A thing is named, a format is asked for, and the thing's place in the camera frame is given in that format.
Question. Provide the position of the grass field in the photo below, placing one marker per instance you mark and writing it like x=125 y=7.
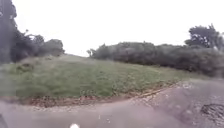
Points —
x=86 y=76

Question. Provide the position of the gravel path edge strip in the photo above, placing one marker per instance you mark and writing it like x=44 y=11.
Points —
x=100 y=98

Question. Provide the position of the dark hedge of bushes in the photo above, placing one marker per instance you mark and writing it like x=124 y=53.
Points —
x=160 y=55

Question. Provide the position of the grey asphalt path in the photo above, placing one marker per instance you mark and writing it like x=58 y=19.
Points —
x=133 y=115

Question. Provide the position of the robot's own part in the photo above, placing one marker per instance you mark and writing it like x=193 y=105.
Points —
x=74 y=126

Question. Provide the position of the clump of dark trees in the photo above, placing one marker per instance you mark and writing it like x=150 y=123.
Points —
x=20 y=46

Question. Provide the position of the dark tree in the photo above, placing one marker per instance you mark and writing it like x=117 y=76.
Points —
x=205 y=36

